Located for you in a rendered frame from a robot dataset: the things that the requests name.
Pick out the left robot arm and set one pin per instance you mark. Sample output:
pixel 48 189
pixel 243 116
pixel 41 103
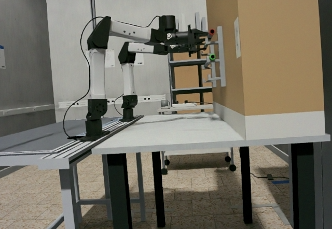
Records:
pixel 126 58

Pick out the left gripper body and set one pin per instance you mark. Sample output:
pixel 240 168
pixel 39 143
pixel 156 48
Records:
pixel 184 50

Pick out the grey metal post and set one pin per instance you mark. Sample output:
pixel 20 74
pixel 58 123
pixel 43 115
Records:
pixel 92 14

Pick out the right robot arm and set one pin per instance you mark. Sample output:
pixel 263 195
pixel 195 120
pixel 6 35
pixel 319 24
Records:
pixel 97 102

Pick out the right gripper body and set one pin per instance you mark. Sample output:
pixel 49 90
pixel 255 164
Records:
pixel 185 38

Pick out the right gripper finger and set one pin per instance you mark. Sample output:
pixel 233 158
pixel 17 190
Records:
pixel 199 40
pixel 199 32

